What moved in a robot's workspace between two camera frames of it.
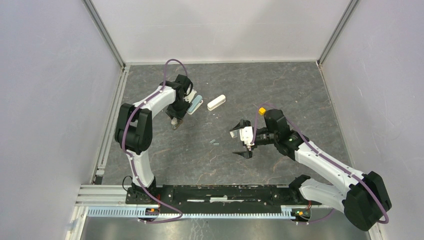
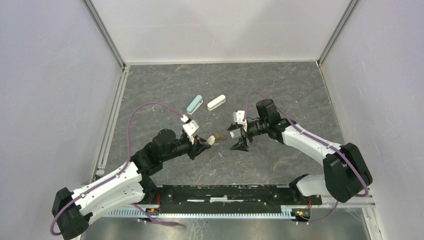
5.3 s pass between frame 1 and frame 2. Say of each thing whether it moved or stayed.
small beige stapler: moved
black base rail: stayed
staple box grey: stayed
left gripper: moved
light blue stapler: stayed
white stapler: stayed
